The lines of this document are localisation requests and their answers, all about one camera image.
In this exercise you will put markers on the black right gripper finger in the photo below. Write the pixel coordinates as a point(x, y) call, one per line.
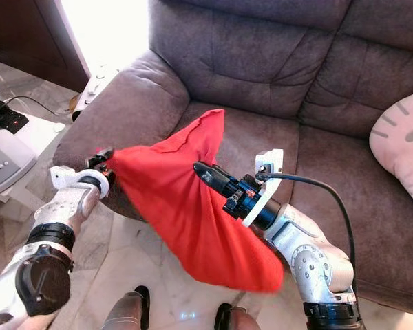
point(212, 177)

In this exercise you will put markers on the red pillow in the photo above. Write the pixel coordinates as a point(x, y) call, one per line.
point(186, 206)

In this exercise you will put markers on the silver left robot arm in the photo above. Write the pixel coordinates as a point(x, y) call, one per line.
point(69, 220)

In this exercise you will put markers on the white and black floor appliance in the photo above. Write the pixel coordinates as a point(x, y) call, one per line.
point(96, 86)

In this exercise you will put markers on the grey-brown fabric sofa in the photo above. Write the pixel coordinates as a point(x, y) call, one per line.
point(275, 69)

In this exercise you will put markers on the small white round cap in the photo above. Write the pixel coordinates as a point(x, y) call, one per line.
point(59, 127)

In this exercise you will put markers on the small brown round object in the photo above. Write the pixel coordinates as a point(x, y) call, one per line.
point(73, 108)

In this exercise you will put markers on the white side table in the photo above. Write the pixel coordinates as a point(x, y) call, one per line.
point(45, 137)

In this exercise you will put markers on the black power strip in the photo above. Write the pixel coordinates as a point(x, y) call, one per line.
point(12, 122)

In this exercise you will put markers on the robot right leg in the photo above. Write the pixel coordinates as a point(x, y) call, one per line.
point(237, 320)

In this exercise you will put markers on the robot leg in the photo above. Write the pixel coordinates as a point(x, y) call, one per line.
point(237, 320)
point(127, 313)

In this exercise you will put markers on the dark brown wooden cabinet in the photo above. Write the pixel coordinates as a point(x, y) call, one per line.
point(27, 34)

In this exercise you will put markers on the robot left leg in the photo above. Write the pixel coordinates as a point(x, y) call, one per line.
point(127, 313)

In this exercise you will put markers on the white cat face cushion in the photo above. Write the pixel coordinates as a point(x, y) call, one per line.
point(403, 144)

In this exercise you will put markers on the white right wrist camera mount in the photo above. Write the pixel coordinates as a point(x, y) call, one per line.
point(270, 165)

